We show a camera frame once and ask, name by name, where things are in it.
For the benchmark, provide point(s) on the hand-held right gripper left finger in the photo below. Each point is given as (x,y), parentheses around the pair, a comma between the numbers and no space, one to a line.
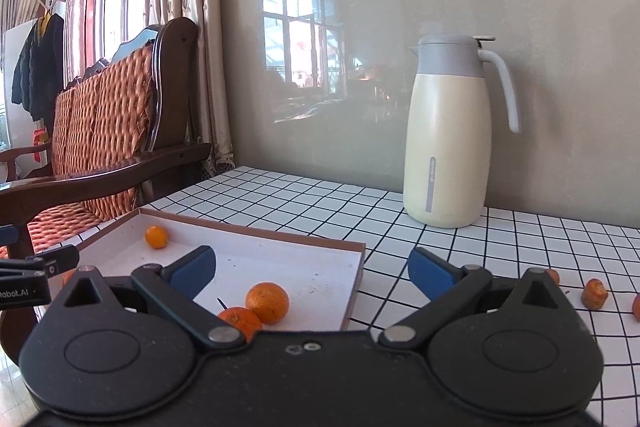
(192,277)

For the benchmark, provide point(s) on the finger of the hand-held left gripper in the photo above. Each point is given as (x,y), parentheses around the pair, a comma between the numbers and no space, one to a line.
(50,261)
(9,239)

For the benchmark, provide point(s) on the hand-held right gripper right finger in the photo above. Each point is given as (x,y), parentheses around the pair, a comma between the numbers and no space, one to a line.
(432,278)

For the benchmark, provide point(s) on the small orange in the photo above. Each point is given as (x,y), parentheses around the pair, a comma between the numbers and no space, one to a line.
(157,237)

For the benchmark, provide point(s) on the large orange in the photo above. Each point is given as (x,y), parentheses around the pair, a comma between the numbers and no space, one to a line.
(267,303)

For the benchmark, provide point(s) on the brown cardboard box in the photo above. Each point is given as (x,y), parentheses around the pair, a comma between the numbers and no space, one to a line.
(300,267)

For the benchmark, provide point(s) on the white checked tablecloth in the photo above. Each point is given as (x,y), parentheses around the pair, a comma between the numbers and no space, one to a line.
(300,202)

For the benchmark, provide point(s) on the cream thermos jug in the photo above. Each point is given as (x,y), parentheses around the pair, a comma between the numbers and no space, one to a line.
(445,147)

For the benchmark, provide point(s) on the orange woven chair cushion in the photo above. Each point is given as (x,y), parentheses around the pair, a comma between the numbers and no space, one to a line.
(105,127)

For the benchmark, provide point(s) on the dark hanging jacket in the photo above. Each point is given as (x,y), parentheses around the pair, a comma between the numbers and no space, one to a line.
(40,67)

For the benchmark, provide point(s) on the dark wooden chair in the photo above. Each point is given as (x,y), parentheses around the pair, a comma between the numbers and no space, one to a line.
(175,67)

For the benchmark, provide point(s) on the beige embroidered curtain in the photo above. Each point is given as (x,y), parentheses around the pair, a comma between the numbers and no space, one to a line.
(200,32)

